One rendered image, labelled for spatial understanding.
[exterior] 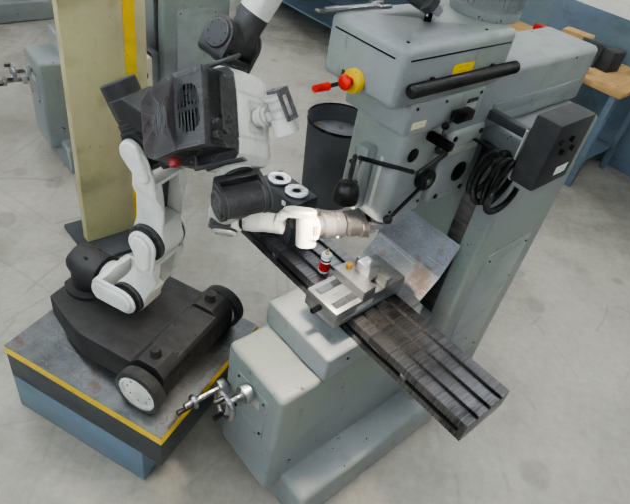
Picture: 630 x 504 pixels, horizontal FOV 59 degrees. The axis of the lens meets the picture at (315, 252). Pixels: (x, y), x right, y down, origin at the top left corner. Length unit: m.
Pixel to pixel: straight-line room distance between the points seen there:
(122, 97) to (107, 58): 1.29
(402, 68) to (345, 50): 0.18
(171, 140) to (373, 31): 0.57
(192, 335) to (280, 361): 0.42
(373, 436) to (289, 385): 0.71
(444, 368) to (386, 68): 1.00
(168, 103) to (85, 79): 1.56
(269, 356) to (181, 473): 0.79
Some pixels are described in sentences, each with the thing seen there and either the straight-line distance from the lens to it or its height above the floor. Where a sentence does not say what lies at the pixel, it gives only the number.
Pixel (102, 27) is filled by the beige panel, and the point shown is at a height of 1.28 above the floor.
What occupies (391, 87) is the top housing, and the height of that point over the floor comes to 1.79.
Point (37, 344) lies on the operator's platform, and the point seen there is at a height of 0.40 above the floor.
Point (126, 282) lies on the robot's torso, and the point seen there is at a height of 0.75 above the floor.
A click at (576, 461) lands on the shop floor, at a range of 3.18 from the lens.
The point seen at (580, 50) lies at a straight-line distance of 2.22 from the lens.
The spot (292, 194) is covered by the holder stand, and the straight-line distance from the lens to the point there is 2.09.
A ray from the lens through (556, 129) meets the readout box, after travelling 1.64.
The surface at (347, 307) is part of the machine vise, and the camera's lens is 1.87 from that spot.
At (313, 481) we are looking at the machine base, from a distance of 2.40.
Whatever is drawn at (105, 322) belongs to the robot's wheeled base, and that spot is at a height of 0.57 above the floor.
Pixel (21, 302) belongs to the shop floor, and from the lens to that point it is 3.33.
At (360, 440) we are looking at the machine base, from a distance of 2.54.
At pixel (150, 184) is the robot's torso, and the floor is 1.28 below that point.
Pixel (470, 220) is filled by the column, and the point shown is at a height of 1.21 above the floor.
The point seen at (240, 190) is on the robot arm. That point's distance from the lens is 1.52.
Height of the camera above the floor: 2.30
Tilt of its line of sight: 39 degrees down
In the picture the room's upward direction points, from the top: 12 degrees clockwise
